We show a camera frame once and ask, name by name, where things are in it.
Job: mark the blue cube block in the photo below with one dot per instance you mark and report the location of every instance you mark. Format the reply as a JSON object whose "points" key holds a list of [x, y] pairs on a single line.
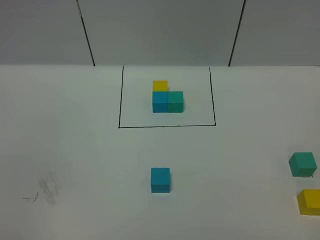
{"points": [[160, 181]]}

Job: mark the green cube block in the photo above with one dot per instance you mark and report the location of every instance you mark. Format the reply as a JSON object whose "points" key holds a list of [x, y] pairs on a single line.
{"points": [[302, 164]]}

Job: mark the yellow cube block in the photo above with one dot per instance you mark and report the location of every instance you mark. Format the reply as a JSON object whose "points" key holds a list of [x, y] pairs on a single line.
{"points": [[309, 202]]}

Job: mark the blue template cube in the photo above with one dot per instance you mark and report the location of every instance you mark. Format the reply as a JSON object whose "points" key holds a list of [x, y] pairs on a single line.
{"points": [[159, 101]]}

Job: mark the green template cube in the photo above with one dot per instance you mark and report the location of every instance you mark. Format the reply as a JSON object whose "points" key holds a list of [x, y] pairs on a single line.
{"points": [[175, 102]]}

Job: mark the yellow template cube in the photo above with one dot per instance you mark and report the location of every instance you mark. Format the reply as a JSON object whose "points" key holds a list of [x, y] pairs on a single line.
{"points": [[160, 86]]}

